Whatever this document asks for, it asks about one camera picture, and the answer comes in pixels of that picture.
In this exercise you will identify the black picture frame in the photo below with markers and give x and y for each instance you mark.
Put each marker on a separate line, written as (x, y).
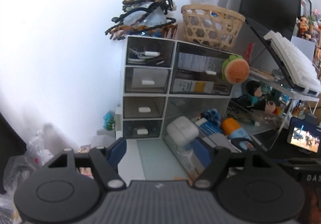
(303, 0)

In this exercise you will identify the small clear empty drawer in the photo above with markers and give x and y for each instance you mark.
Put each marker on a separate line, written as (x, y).
(144, 108)
(148, 79)

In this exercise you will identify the person's right hand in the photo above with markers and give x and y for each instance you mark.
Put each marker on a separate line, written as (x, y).
(314, 204)

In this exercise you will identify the amber small bottle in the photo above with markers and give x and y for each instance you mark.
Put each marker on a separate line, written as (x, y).
(296, 109)

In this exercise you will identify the burger plush toy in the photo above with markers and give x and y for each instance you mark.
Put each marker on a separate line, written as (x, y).
(237, 69)

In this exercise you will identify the teal hair clip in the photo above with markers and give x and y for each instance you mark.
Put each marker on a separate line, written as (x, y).
(109, 120)

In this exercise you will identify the pile of hair claw clips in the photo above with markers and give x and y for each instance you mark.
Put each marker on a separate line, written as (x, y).
(145, 16)

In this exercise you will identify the mouse plush toy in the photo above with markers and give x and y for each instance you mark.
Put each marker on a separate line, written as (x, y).
(268, 106)

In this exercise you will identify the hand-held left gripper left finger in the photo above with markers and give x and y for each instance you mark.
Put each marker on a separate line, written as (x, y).
(116, 151)

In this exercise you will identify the pale grey board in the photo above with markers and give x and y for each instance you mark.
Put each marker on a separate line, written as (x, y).
(302, 47)

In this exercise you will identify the smartphone showing video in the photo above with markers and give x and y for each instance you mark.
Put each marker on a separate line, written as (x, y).
(304, 136)

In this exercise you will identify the large drawer with boxes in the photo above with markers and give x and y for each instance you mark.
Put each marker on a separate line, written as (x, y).
(198, 73)

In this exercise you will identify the small black box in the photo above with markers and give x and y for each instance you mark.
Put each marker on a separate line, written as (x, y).
(311, 118)

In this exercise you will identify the white drawer organizer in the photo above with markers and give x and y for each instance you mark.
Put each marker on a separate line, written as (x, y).
(169, 94)

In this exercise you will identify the blue and white box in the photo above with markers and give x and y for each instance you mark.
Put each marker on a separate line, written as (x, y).
(210, 129)

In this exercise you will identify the pink snack packet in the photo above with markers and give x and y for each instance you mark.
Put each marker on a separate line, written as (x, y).
(249, 51)

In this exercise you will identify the small drawer with blue items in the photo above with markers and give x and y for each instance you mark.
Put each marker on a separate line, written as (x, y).
(142, 129)

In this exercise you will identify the black panel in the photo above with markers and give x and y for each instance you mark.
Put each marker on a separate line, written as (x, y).
(11, 148)

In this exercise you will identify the white keyboard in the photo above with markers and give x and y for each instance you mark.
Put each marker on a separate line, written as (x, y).
(296, 60)

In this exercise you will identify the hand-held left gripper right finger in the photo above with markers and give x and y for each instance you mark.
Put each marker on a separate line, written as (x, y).
(202, 151)

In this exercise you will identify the orange and blue case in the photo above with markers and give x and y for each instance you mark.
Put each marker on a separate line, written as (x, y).
(235, 131)

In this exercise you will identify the shelf of small figurines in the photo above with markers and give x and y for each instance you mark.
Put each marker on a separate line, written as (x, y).
(311, 25)

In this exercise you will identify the woven bamboo basket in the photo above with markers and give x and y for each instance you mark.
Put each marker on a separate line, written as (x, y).
(213, 28)

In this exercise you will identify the white charger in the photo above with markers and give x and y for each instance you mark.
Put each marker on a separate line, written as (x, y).
(181, 129)

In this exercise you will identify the black haired doll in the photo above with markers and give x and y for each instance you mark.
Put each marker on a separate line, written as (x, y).
(254, 88)

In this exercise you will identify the large clear drawer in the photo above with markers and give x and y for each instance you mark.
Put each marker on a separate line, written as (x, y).
(180, 106)

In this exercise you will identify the white laptop stand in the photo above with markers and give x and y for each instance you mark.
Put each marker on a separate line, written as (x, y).
(288, 92)

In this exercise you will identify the clear plastic bag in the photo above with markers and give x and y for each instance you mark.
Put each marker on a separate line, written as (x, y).
(10, 188)

